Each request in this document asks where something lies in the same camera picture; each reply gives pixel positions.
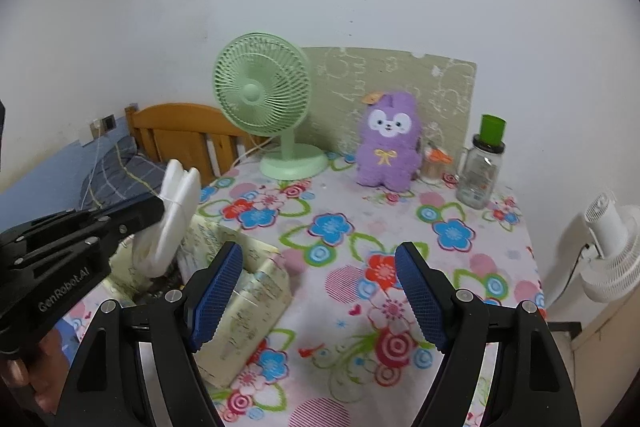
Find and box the white cloth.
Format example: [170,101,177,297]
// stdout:
[131,159,202,279]

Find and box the desk fan power cord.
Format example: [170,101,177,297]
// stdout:
[235,142,276,165]

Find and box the black standing fan cable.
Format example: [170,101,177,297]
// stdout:
[567,241,596,293]

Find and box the wooden bed headboard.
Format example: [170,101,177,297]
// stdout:
[125,103,266,180]

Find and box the yellow cartoon fabric storage box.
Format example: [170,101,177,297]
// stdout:
[107,212,293,388]

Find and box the white standing fan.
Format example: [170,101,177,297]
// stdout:
[575,189,640,305]

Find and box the purple plush toy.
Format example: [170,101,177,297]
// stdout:
[354,91,422,192]

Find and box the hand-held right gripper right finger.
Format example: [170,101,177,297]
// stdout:
[394,241,583,427]

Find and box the grey plaid pillow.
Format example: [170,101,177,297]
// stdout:
[80,138,168,210]

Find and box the person's left hand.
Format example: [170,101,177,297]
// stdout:
[0,332,76,417]

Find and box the green desk fan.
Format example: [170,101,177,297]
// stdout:
[212,33,330,181]

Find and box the floral tablecloth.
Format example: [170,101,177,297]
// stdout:
[60,152,546,427]

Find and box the cotton swab jar orange lid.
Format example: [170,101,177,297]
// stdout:
[419,142,453,185]

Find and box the beige door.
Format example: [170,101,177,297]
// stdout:
[570,292,640,413]

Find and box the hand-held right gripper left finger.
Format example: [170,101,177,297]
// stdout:
[54,241,244,427]

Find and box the blue bed sheet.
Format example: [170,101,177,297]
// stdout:
[0,132,138,210]

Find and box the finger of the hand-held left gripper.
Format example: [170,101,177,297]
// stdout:
[20,198,167,239]
[0,227,133,279]

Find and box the green printed foam mat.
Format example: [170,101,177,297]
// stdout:
[300,47,476,168]

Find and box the glass jar green lid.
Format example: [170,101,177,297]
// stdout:
[455,113,508,209]

